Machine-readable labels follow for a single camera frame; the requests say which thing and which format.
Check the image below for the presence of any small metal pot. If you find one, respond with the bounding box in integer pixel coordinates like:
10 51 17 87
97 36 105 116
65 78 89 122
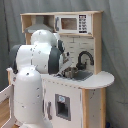
64 67 78 78

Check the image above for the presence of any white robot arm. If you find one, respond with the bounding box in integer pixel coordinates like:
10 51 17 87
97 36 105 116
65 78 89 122
10 30 71 128

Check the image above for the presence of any wooden toy kitchen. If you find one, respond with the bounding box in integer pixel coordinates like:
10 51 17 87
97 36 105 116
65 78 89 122
6 10 115 128

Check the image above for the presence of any black toy faucet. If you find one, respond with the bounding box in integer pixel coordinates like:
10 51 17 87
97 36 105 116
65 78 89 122
76 51 94 70

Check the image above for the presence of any grey toy sink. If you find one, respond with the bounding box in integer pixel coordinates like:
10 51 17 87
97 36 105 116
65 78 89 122
56 70 93 81

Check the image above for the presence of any toy microwave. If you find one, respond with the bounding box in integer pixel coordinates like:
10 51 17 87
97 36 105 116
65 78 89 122
55 14 92 34

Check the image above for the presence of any grey range hood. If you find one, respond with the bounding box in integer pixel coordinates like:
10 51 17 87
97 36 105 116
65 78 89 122
24 24 53 33

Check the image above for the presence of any white oven door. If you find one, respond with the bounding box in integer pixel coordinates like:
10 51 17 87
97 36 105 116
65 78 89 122
0 85 16 128

